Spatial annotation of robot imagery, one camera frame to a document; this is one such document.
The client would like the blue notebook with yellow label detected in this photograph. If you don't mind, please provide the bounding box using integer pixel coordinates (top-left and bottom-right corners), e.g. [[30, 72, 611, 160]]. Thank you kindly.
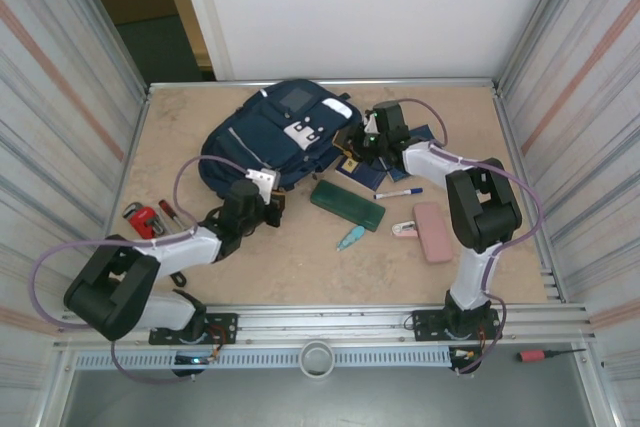
[[333, 151, 389, 189]]

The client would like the plain blue notebook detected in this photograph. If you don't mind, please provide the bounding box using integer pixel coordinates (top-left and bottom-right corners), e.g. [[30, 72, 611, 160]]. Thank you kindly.
[[384, 124, 435, 183]]

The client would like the green pencil case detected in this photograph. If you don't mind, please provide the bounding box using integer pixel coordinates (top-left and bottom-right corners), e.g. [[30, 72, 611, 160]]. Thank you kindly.
[[309, 179, 387, 233]]

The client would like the blue whiteboard marker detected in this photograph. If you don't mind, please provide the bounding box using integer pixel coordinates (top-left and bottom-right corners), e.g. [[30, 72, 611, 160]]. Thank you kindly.
[[373, 187, 424, 200]]

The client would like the navy blue backpack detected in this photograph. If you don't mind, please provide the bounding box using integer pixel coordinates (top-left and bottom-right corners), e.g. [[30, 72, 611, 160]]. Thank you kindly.
[[199, 78, 362, 198]]

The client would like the teal correction tape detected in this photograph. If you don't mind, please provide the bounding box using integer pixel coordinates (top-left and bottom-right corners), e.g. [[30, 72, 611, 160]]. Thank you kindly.
[[335, 225, 366, 253]]

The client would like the pink white mini stapler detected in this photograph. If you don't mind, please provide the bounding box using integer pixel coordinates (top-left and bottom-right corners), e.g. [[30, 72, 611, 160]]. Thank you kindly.
[[390, 219, 419, 238]]

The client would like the pink pencil case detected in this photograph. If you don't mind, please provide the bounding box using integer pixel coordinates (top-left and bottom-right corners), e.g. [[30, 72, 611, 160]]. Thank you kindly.
[[412, 202, 455, 264]]

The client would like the red pipe wrench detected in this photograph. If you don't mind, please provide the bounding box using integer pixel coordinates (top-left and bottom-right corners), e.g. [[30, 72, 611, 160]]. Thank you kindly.
[[123, 201, 166, 238]]

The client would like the white round pipe fitting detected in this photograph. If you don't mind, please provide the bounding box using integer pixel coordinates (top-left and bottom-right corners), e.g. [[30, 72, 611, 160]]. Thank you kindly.
[[299, 340, 335, 377]]

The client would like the small electronics board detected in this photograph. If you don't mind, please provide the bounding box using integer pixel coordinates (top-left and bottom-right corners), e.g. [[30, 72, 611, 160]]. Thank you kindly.
[[449, 345, 484, 376], [172, 352, 217, 378]]

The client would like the translucent corrugated side panel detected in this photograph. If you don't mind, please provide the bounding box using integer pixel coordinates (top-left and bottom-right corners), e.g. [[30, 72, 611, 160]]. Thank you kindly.
[[0, 0, 149, 388], [499, 0, 640, 388]]

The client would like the red grip precision screwdriver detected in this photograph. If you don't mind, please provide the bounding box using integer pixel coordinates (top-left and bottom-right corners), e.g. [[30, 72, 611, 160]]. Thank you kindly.
[[517, 346, 587, 363]]

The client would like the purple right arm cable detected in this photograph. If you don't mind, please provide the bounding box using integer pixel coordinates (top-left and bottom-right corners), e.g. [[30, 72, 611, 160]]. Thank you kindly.
[[394, 98, 546, 376]]

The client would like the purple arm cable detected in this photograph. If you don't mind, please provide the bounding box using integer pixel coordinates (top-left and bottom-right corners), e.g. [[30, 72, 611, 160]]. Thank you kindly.
[[32, 155, 251, 384], [394, 98, 546, 376]]

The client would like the aluminium back rail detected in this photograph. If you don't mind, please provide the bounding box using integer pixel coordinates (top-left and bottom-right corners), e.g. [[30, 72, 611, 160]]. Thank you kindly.
[[147, 77, 501, 92]]

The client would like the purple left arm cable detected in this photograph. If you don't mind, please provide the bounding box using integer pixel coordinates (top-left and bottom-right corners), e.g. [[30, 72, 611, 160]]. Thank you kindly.
[[32, 155, 251, 384]]

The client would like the red black handled screwdriver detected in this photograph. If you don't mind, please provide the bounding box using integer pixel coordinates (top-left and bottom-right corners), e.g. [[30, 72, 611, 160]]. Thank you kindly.
[[158, 199, 185, 234]]

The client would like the aluminium front rail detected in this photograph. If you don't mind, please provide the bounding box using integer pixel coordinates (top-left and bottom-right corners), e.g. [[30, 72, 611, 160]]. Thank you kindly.
[[53, 302, 599, 352]]

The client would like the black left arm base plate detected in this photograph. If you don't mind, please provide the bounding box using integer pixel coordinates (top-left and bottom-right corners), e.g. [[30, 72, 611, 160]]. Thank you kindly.
[[148, 312, 239, 347]]

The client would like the aluminium side rail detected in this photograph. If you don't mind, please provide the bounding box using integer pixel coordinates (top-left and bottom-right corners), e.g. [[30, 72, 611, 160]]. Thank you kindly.
[[88, 86, 152, 309], [492, 85, 569, 304]]

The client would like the white slotted cable duct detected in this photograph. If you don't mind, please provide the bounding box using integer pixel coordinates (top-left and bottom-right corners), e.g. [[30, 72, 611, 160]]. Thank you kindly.
[[73, 349, 454, 369]]

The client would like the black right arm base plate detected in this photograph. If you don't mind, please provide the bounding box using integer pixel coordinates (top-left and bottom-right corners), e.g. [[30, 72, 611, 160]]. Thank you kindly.
[[410, 309, 501, 343]]

